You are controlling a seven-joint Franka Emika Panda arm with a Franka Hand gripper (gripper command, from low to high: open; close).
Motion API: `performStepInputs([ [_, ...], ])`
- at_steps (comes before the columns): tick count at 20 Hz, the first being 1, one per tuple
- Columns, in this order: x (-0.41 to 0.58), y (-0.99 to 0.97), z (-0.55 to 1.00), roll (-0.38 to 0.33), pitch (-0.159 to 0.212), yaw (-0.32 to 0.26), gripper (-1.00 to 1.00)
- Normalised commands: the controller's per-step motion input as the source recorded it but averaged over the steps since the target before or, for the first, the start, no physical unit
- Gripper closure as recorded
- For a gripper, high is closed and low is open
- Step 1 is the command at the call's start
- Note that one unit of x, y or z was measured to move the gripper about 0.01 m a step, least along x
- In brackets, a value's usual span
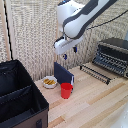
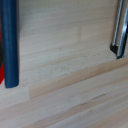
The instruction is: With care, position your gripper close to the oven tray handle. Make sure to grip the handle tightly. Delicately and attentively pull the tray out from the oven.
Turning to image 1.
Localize dark blue book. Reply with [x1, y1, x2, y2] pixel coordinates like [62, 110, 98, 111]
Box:
[53, 61, 76, 86]

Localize woven folding screen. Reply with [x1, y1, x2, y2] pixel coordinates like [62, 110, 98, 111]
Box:
[0, 0, 128, 82]

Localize black toaster oven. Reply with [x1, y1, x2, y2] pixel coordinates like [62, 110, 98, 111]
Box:
[92, 37, 128, 80]

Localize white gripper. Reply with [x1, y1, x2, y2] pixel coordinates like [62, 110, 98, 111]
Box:
[53, 35, 85, 61]

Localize yellow food pieces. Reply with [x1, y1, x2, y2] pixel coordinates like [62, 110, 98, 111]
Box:
[44, 77, 56, 85]

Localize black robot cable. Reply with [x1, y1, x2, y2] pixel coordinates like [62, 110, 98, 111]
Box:
[85, 17, 128, 31]

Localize white bowl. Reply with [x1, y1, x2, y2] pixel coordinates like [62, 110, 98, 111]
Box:
[41, 75, 59, 90]

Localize red plastic cup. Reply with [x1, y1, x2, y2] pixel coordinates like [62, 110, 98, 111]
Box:
[60, 82, 74, 100]

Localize black fabric storage box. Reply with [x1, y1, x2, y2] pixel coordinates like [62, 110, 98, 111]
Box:
[0, 59, 50, 128]

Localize black oven tray rack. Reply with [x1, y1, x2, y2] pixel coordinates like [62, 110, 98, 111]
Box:
[79, 63, 112, 86]

